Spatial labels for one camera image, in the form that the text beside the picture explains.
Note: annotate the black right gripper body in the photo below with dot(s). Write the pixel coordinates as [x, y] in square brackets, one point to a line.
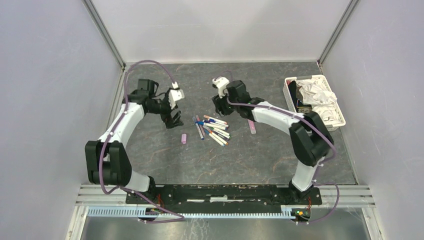
[224, 106]

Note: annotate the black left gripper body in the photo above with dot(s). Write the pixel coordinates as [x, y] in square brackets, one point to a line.
[162, 107]

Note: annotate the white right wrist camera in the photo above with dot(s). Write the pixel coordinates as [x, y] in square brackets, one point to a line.
[221, 83]

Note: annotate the white crumpled cloth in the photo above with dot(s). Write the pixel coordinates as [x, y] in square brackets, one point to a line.
[314, 92]

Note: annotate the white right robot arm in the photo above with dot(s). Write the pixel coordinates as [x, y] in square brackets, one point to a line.
[311, 141]

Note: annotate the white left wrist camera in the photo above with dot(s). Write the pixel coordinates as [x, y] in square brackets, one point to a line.
[175, 94]

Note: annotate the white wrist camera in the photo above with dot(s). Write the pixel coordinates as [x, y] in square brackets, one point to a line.
[175, 94]
[221, 83]

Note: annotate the white perforated plastic basket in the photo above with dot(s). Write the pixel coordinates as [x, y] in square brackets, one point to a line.
[331, 126]

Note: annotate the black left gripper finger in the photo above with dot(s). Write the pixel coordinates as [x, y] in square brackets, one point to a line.
[177, 116]
[172, 124]

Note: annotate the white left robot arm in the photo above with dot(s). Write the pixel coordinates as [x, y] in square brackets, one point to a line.
[107, 161]

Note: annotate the white marker orange tip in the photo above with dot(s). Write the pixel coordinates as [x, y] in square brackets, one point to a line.
[213, 136]

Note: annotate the black printed t-shirt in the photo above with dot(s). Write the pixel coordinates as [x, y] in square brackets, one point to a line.
[295, 95]

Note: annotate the white marker red tip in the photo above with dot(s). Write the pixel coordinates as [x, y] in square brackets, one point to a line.
[218, 131]

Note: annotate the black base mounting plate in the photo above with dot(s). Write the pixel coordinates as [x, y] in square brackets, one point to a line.
[232, 198]

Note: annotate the white acrylic marker peach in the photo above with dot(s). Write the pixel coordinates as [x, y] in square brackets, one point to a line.
[215, 120]

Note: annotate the pink highlighter clear cap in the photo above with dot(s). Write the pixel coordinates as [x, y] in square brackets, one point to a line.
[197, 119]

